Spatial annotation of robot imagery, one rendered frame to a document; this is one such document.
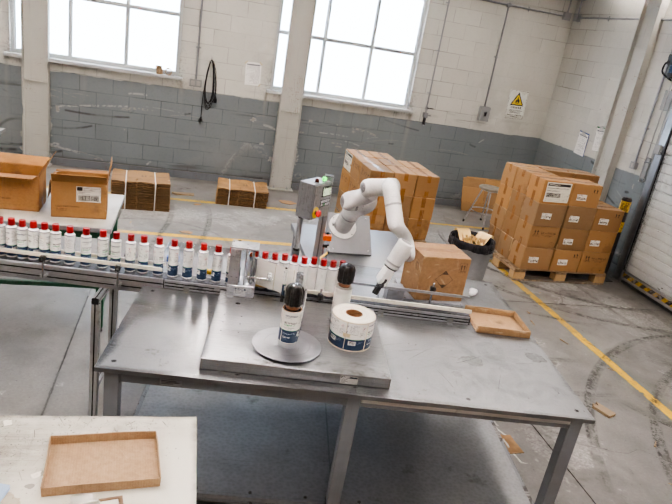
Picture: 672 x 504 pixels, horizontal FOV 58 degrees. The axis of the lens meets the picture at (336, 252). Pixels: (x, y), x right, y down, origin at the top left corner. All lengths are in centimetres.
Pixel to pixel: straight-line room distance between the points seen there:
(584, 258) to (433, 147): 307
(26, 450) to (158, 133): 667
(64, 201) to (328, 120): 506
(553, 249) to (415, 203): 158
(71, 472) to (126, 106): 680
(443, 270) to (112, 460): 208
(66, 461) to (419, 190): 529
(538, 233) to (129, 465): 538
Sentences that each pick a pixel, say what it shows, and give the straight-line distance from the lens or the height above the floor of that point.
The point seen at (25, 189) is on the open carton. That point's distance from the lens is 444.
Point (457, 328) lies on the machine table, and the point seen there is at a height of 83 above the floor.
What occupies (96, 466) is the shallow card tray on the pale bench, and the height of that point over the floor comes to 80.
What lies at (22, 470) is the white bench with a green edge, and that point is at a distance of 219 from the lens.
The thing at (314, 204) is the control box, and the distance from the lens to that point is 307.
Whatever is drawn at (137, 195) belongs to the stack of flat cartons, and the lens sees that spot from 710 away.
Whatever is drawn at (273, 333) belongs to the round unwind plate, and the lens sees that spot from 276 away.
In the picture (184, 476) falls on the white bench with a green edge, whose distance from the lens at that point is 212.
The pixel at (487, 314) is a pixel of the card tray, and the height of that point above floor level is 83.
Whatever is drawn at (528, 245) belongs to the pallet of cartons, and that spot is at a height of 42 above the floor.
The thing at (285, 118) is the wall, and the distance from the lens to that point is 852.
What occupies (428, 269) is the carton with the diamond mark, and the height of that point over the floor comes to 104.
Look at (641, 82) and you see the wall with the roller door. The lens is 834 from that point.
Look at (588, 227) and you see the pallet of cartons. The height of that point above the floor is 68.
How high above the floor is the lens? 220
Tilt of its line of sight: 20 degrees down
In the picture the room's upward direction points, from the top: 10 degrees clockwise
